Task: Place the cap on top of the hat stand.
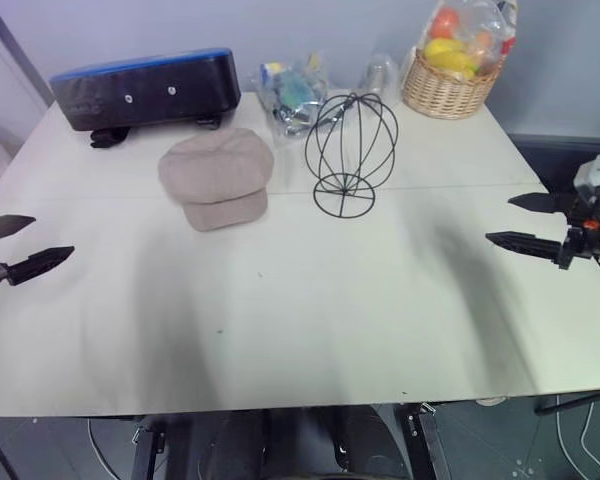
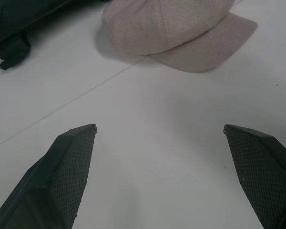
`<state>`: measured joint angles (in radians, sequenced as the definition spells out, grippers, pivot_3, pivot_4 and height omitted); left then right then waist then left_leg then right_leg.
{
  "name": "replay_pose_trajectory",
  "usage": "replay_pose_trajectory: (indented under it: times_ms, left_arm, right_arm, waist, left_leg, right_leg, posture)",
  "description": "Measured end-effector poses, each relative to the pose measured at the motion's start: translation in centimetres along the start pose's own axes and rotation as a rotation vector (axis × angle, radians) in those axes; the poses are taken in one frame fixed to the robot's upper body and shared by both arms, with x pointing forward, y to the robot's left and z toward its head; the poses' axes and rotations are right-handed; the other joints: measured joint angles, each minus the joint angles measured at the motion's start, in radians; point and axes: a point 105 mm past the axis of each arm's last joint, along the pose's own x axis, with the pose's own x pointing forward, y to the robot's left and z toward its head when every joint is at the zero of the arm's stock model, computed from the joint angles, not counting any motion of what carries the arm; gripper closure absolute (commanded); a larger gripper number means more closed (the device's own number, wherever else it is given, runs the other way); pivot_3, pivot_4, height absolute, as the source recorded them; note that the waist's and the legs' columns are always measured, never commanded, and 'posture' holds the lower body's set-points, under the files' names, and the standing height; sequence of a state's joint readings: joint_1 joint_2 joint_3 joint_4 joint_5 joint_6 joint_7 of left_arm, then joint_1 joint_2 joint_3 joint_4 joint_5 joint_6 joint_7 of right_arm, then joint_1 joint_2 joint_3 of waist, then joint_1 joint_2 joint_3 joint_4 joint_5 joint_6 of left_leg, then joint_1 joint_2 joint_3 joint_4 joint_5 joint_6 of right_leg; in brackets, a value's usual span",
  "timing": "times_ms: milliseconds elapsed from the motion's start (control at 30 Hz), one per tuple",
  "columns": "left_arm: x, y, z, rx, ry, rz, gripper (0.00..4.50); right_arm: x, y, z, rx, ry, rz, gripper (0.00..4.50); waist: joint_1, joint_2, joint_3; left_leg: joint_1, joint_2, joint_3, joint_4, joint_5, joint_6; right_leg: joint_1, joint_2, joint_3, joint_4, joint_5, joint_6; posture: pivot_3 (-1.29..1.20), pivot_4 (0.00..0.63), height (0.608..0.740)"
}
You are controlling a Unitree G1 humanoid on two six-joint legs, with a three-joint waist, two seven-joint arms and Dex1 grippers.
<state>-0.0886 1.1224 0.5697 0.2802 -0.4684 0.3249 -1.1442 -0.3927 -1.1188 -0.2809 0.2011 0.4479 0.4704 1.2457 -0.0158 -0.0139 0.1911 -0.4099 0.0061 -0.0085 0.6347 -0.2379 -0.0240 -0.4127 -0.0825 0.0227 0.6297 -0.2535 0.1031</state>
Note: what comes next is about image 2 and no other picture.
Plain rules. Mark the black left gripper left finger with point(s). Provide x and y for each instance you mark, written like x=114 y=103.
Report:
x=59 y=176

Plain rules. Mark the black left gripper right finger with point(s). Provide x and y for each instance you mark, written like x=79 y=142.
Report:
x=262 y=171

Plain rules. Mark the black fabric bag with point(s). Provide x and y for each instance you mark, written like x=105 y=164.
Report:
x=12 y=26

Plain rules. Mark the beige newsboy cap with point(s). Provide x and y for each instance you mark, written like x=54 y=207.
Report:
x=174 y=33

